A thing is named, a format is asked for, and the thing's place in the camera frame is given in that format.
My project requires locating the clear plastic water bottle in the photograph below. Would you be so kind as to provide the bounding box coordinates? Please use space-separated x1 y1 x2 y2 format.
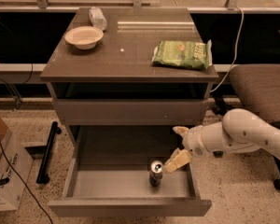
89 7 107 31

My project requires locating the white cardboard box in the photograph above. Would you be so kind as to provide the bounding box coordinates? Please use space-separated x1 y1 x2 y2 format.
0 131 33 211

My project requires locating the black floor bar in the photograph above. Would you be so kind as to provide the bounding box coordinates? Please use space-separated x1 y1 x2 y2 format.
36 121 62 184

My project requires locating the white paper bowl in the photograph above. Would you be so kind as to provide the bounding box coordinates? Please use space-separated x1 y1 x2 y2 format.
64 26 104 49

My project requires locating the redbull can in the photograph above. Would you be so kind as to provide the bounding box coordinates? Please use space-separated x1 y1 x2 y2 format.
149 161 163 187

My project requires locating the grey drawer cabinet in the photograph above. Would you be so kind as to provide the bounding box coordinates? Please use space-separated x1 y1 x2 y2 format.
41 8 217 146

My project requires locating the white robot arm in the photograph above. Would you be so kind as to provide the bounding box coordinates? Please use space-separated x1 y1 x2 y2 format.
164 108 280 173

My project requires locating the closed grey top drawer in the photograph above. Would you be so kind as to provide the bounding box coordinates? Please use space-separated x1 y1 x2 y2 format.
52 99 207 126

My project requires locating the black floor cable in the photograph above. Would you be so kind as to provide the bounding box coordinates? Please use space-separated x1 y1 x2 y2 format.
0 126 54 224

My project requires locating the white cable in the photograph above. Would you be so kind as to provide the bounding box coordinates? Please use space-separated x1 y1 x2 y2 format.
209 7 245 93

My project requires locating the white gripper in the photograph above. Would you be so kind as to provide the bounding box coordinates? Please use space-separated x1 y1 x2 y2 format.
164 122 235 173

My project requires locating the green chip bag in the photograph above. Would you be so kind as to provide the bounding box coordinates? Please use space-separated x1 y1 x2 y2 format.
151 40 213 70

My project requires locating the grey office chair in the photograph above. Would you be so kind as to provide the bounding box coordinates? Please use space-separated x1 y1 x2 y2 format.
210 63 280 191

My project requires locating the open grey middle drawer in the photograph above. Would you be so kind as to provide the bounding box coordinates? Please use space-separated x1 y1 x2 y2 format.
49 126 212 217

